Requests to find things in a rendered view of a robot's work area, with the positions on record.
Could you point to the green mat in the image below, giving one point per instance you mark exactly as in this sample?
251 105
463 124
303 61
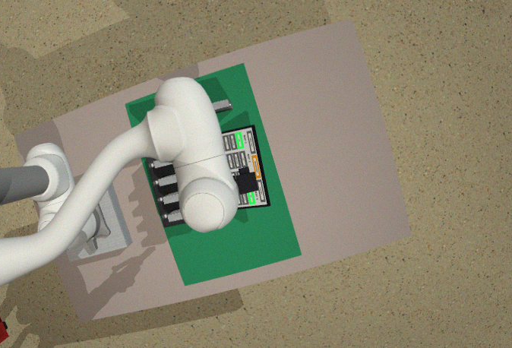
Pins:
255 237

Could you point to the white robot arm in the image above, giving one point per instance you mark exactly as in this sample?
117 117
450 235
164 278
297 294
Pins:
181 129

